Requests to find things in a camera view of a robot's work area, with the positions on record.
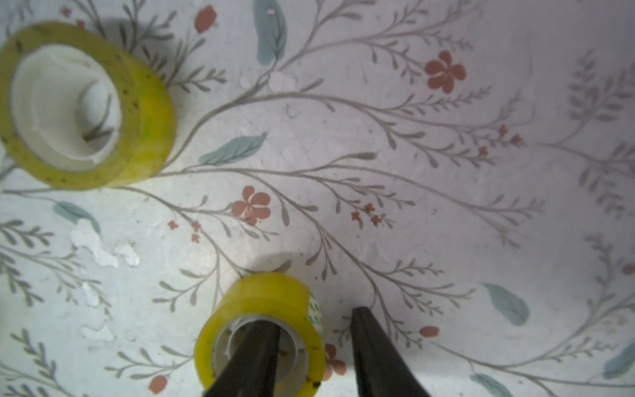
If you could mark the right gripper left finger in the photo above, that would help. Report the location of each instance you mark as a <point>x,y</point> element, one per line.
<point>252,368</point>

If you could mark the yellow tape roll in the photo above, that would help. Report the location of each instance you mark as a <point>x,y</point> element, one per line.
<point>78,113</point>
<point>277,299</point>

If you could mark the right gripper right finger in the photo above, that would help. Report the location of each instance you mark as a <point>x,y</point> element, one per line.
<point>380,370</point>

